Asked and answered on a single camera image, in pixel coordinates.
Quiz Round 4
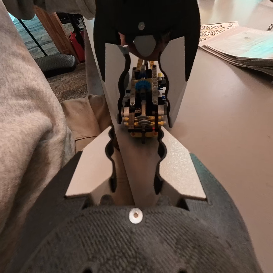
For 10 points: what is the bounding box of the person's left hand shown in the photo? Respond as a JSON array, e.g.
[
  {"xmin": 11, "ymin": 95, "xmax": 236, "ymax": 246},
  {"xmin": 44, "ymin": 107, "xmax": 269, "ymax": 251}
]
[{"xmin": 119, "ymin": 32, "xmax": 171, "ymax": 60}]

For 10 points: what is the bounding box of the red object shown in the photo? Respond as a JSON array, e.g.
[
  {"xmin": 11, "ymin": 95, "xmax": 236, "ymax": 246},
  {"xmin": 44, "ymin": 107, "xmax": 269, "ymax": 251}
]
[{"xmin": 69, "ymin": 29, "xmax": 86, "ymax": 64}]

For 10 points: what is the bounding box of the grey office chair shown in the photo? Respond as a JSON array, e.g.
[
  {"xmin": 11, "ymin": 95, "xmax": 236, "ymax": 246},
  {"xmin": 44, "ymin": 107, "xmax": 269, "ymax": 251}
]
[{"xmin": 34, "ymin": 54, "xmax": 77, "ymax": 78}]

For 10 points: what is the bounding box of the wooden cabinet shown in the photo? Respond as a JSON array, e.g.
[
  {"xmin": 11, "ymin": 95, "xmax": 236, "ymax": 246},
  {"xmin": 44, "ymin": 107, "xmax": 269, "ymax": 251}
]
[{"xmin": 34, "ymin": 5, "xmax": 81, "ymax": 65}]

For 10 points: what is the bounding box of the lego instruction booklet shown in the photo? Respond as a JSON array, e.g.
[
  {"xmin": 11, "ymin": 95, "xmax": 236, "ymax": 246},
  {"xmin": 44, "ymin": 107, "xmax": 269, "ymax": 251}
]
[{"xmin": 198, "ymin": 26, "xmax": 273, "ymax": 76}]

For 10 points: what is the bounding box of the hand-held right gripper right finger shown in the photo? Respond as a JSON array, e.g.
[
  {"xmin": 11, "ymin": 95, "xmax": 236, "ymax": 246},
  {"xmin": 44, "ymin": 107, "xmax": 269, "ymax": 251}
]
[{"xmin": 154, "ymin": 128, "xmax": 208, "ymax": 206}]

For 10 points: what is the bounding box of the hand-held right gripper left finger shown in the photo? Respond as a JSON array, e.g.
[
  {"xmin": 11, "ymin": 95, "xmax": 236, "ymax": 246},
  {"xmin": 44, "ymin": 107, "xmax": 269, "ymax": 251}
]
[{"xmin": 65, "ymin": 125, "xmax": 118, "ymax": 205}]

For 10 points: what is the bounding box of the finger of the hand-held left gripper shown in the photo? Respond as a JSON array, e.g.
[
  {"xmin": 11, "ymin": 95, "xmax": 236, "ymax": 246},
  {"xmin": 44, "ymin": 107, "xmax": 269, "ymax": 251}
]
[
  {"xmin": 158, "ymin": 36, "xmax": 188, "ymax": 129},
  {"xmin": 104, "ymin": 42, "xmax": 131, "ymax": 125}
]

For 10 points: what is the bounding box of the black tripod leg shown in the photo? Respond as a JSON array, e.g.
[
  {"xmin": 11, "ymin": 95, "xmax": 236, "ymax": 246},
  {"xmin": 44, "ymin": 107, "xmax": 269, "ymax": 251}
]
[{"xmin": 18, "ymin": 19, "xmax": 49, "ymax": 56}]

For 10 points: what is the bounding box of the lego crane model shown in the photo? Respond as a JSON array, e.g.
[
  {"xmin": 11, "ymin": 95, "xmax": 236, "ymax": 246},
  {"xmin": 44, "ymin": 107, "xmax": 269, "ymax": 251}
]
[{"xmin": 121, "ymin": 58, "xmax": 169, "ymax": 144}]

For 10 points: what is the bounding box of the sticker sheet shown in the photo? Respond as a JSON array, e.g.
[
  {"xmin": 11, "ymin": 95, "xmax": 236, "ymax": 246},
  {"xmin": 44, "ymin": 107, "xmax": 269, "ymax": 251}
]
[{"xmin": 199, "ymin": 21, "xmax": 240, "ymax": 43}]

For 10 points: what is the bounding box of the person's left forearm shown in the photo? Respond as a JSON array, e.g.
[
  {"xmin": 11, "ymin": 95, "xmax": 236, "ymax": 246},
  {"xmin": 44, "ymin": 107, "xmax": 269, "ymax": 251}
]
[{"xmin": 9, "ymin": 0, "xmax": 97, "ymax": 21}]

